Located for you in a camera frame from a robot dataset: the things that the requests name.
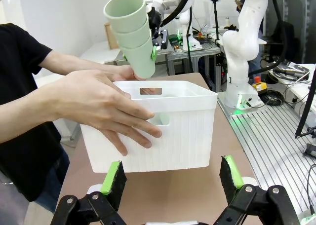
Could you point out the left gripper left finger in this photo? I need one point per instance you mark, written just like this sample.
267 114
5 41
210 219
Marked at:
111 185

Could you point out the person's left hand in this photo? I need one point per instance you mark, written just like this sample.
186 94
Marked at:
122 73

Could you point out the aluminium slatted base plate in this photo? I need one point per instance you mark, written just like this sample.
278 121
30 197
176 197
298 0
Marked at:
266 141

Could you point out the black slanted stand pole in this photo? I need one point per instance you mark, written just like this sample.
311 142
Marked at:
306 101

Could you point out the yellow emergency stop box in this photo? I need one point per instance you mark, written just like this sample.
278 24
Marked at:
259 84

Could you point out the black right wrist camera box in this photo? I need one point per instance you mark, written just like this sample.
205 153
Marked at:
165 38

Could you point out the person's left forearm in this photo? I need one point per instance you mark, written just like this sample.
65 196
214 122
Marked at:
74 63

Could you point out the pale green plastic cup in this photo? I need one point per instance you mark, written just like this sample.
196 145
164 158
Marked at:
126 15
133 36
162 117
139 59

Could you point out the person's blue jeans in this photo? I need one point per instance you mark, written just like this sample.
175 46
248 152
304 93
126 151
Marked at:
54 180

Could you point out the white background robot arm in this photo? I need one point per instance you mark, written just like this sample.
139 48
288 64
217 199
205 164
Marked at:
186 30

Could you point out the white plastic basket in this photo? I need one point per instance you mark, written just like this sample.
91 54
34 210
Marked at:
172 136

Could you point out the grey metal-frame table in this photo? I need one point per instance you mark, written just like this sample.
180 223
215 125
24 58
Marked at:
192 52

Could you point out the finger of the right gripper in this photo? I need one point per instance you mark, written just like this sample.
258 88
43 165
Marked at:
154 53
125 57

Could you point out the black upright stand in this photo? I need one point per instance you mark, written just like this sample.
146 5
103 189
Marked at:
216 12

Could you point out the white table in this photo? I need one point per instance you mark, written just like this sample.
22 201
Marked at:
98 52

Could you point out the person's right forearm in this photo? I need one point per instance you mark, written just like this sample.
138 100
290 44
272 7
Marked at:
24 111

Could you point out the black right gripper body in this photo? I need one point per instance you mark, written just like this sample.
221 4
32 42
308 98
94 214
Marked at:
155 25

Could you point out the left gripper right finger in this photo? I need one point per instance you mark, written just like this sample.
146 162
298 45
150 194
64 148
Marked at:
232 180

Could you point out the wooden frame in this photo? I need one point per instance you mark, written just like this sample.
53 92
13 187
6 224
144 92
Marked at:
111 36

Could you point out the person's black t-shirt torso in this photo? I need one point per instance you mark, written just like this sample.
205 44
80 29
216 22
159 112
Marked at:
14 49

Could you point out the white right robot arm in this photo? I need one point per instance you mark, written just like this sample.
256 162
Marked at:
239 49

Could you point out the person's right hand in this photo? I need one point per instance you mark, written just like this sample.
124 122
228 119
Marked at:
93 101

